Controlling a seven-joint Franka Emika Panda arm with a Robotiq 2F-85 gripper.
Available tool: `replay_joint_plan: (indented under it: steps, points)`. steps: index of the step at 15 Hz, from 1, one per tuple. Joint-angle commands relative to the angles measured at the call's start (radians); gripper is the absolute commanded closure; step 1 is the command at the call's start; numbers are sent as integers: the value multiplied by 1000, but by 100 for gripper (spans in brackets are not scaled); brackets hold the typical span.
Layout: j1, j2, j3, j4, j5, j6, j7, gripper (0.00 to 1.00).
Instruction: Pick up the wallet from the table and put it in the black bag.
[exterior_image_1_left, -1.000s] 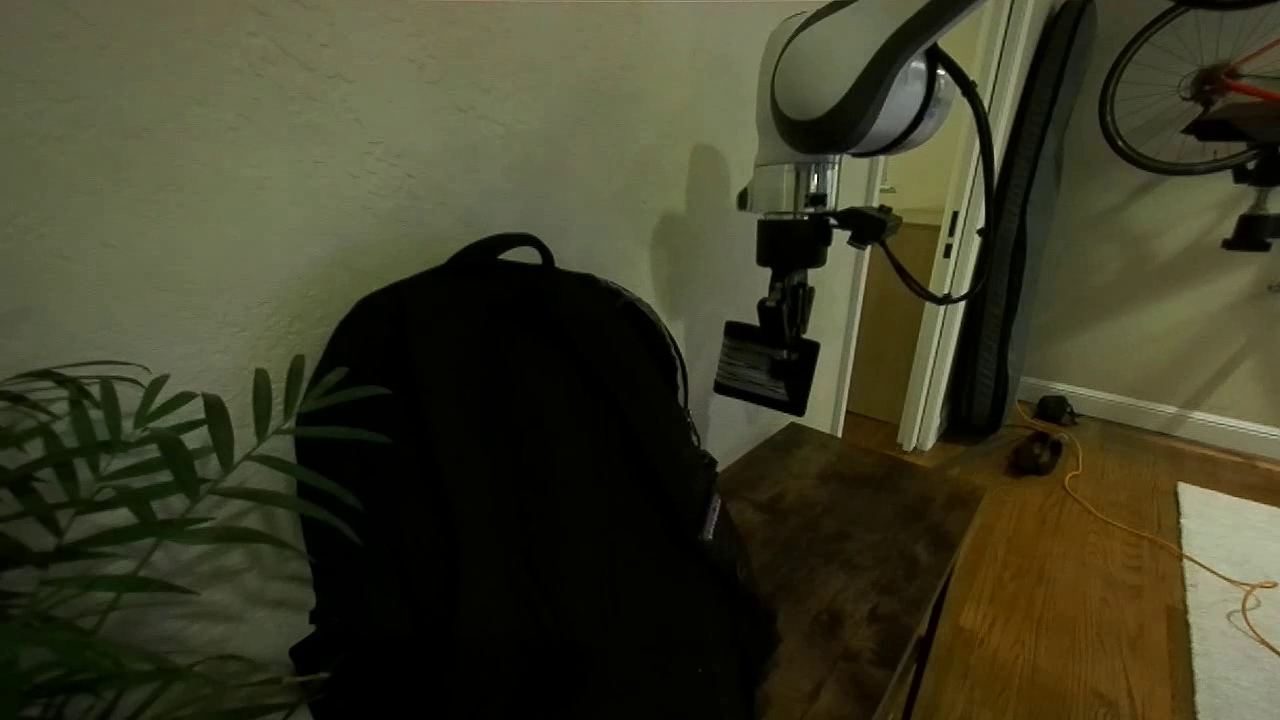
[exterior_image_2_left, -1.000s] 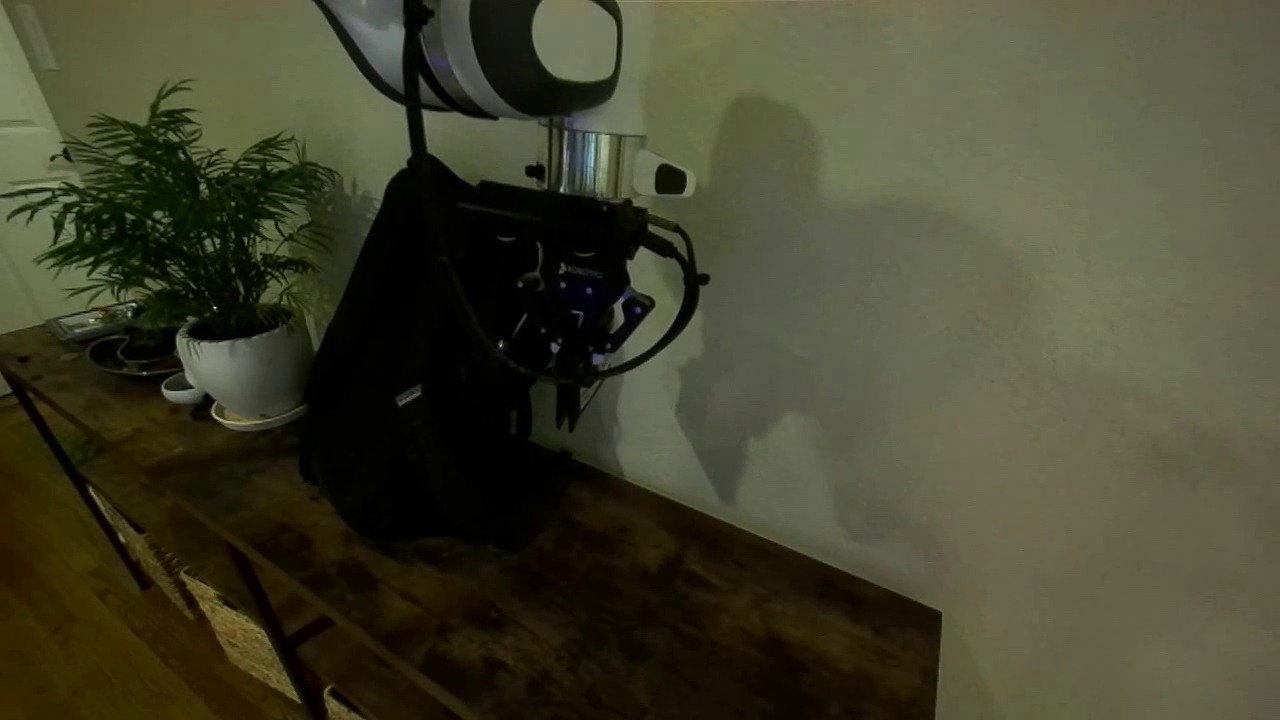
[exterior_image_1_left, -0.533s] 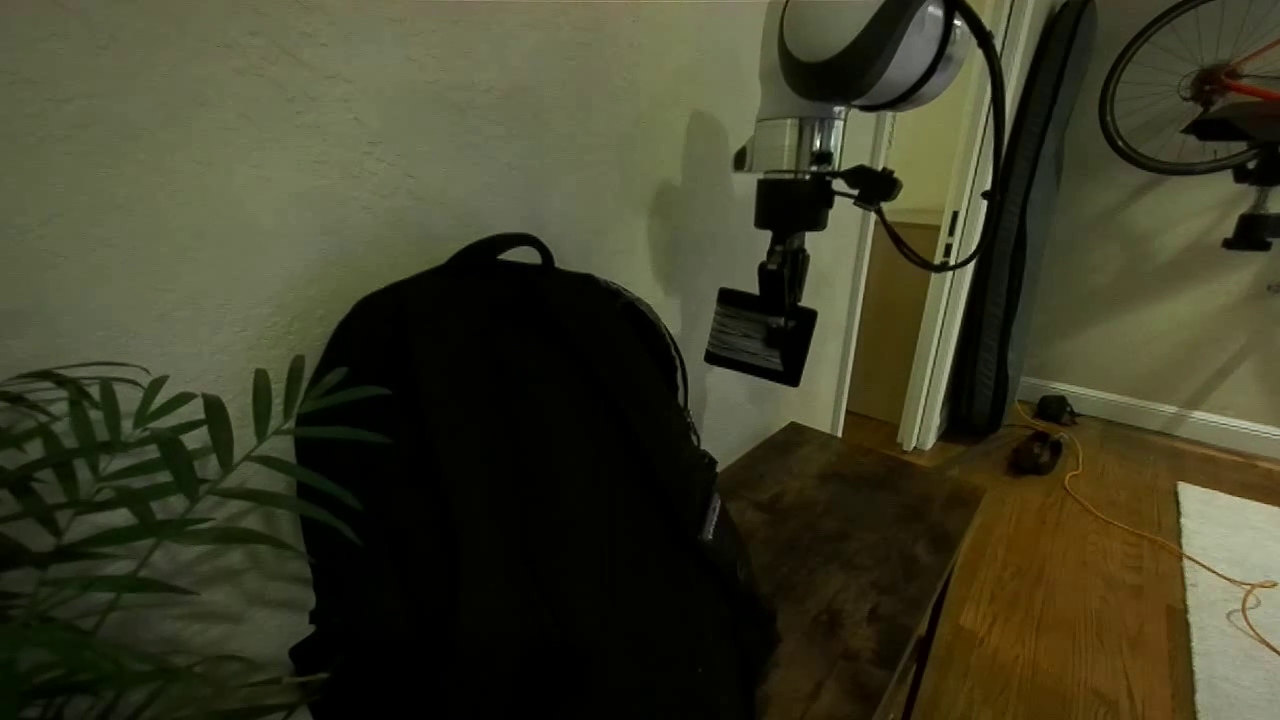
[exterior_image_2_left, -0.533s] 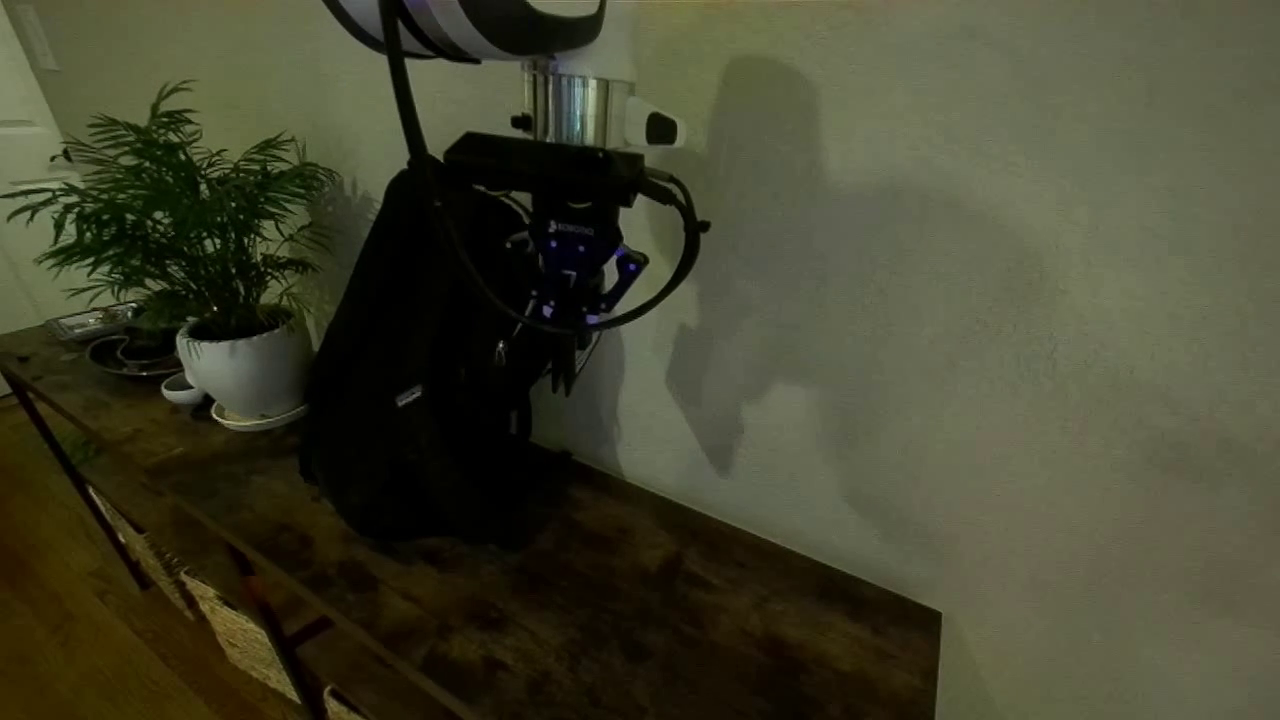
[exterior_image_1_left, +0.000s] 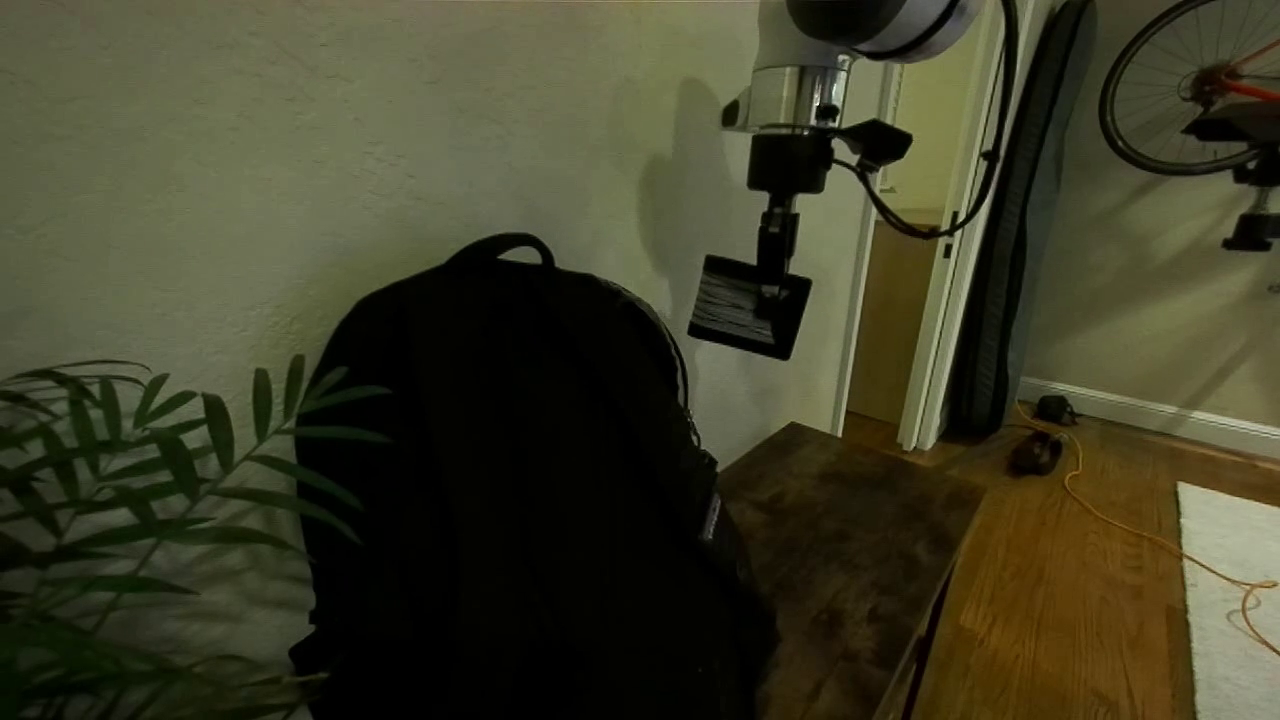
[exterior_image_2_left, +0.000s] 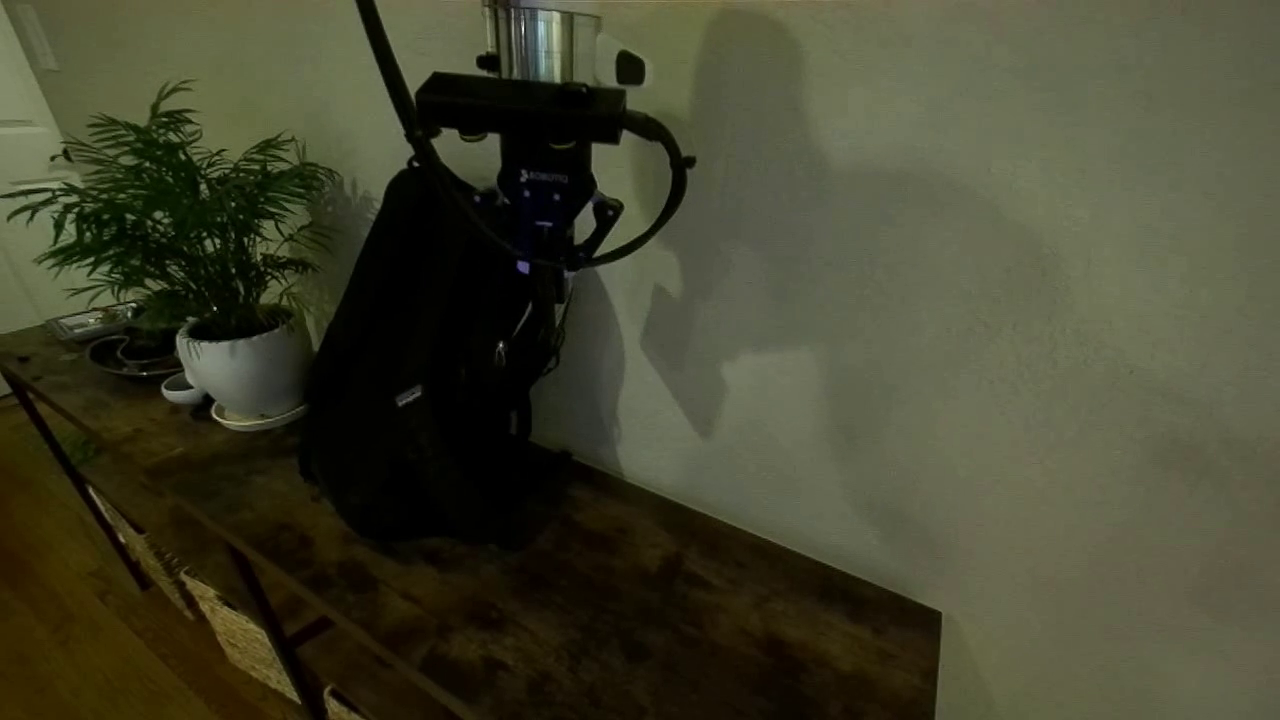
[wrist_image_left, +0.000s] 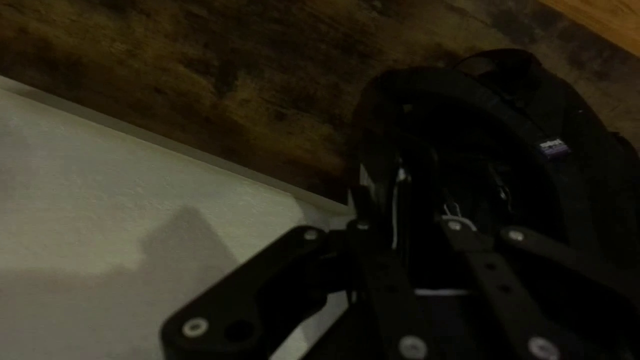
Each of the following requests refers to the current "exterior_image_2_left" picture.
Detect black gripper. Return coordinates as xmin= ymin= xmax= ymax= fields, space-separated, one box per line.
xmin=493 ymin=131 xmax=598 ymax=276

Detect black backpack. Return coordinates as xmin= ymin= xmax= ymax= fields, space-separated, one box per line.
xmin=295 ymin=148 xmax=576 ymax=551

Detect white ceramic plant pot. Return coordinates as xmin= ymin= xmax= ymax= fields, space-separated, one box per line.
xmin=171 ymin=308 xmax=321 ymax=425

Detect white pot saucer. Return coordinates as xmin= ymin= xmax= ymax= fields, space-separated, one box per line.
xmin=203 ymin=396 xmax=311 ymax=434

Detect green potted palm plant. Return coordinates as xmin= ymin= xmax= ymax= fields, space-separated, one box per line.
xmin=0 ymin=74 xmax=335 ymax=336

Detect small white round object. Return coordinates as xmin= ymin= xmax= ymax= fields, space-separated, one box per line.
xmin=154 ymin=370 xmax=210 ymax=413

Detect dark round dish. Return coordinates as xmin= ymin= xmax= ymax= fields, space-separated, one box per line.
xmin=79 ymin=325 xmax=185 ymax=383

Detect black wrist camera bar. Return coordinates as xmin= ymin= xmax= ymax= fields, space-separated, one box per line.
xmin=411 ymin=67 xmax=631 ymax=148

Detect black metal table frame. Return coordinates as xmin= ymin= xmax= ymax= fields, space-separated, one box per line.
xmin=0 ymin=359 xmax=335 ymax=720

